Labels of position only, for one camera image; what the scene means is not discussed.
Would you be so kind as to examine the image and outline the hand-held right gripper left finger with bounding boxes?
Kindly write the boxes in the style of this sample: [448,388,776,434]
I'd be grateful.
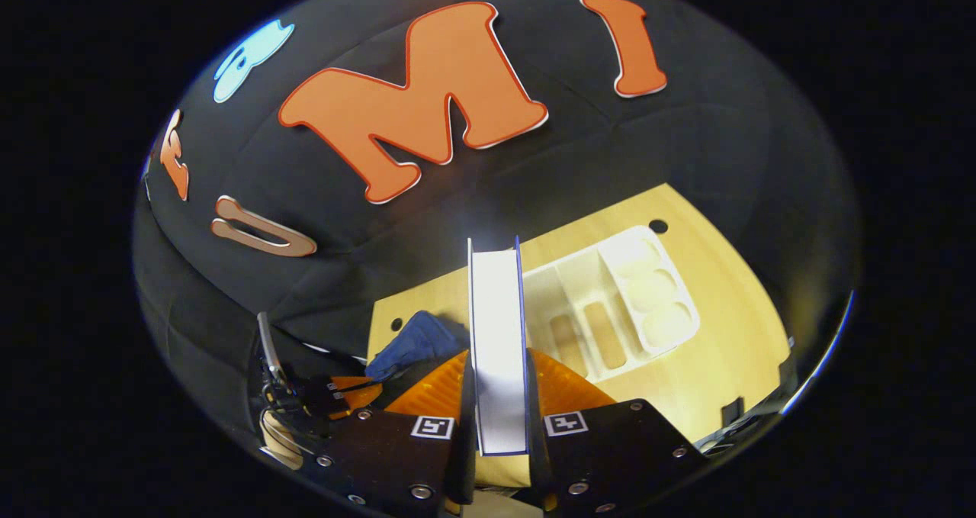
[305,349,477,515]

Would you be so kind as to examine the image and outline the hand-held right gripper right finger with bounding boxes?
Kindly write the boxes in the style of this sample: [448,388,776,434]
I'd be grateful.
[522,348,710,515]

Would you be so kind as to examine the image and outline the white plastic bookshelf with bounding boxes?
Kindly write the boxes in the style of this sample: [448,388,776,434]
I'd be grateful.
[522,225,701,381]

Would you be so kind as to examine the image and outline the blue spine book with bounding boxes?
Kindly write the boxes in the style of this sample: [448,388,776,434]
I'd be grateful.
[467,236,529,456]

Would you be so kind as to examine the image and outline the blue schoolbag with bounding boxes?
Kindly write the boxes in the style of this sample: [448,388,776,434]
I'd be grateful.
[364,310,470,381]

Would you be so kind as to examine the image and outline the black backdrop cloth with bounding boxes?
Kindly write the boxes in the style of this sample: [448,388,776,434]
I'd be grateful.
[133,0,862,458]

